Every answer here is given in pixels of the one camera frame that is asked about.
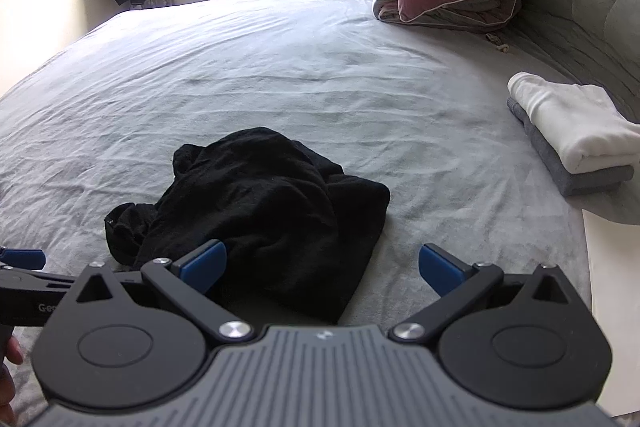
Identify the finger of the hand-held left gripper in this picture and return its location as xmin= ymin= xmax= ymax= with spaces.
xmin=0 ymin=247 xmax=47 ymax=270

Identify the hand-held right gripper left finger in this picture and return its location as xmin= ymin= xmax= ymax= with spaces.
xmin=75 ymin=239 xmax=256 ymax=343

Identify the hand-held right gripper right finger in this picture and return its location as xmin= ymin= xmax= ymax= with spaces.
xmin=390 ymin=243 xmax=571 ymax=343

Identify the black garment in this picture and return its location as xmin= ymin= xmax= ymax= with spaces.
xmin=104 ymin=127 xmax=391 ymax=326

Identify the person's left hand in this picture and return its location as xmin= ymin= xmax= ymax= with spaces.
xmin=0 ymin=336 xmax=24 ymax=414

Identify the folded grey garment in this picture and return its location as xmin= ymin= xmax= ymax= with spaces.
xmin=506 ymin=97 xmax=635 ymax=198

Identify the folded white garment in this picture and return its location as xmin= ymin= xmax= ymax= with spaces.
xmin=507 ymin=72 xmax=640 ymax=174

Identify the small brown object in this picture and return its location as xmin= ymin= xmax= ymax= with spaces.
xmin=484 ymin=32 xmax=512 ymax=56

